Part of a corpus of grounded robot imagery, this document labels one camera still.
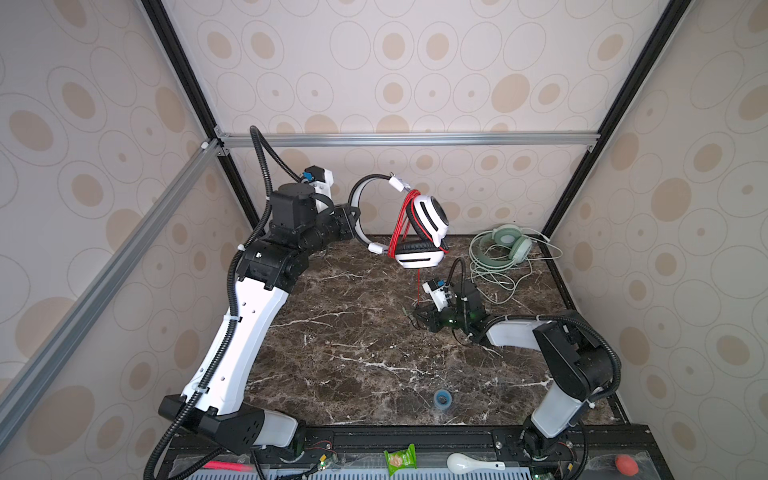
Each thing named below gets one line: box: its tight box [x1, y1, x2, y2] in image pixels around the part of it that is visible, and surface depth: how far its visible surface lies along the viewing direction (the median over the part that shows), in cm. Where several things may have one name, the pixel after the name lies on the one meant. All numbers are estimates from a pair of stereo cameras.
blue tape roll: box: [434, 389, 453, 411], surface depth 82 cm
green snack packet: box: [383, 443, 417, 477], surface depth 71 cm
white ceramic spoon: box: [446, 453, 506, 474], surface depth 72 cm
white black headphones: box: [348, 172, 450, 269], surface depth 58 cm
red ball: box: [615, 454, 639, 477], surface depth 70 cm
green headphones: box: [479, 224, 532, 267], surface depth 115 cm
